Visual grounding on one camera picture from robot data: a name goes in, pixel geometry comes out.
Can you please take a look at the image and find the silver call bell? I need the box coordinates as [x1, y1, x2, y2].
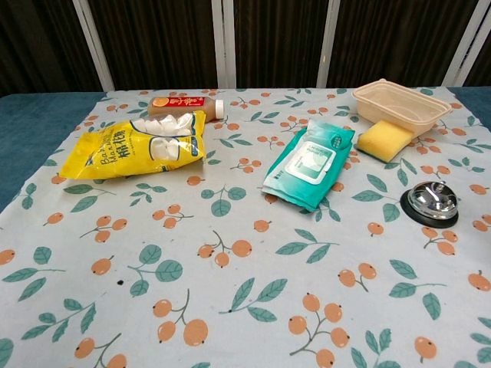
[400, 179, 460, 230]

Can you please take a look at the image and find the floral fruit print tablecloth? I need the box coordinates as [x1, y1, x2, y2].
[0, 87, 491, 368]

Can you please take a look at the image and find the teal wet wipes pack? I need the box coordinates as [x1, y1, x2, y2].
[261, 119, 357, 212]

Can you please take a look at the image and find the brown juice bottle white cap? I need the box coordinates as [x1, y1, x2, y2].
[147, 96, 225, 123]

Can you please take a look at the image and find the yellow marshmallow bag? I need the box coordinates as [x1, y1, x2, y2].
[58, 110, 207, 180]

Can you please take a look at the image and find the yellow sponge green scouring pad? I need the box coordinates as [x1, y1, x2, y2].
[357, 119, 415, 163]

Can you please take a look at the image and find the beige plastic food container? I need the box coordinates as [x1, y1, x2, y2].
[351, 78, 454, 136]

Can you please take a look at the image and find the white frame folding screen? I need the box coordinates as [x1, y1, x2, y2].
[71, 0, 491, 91]

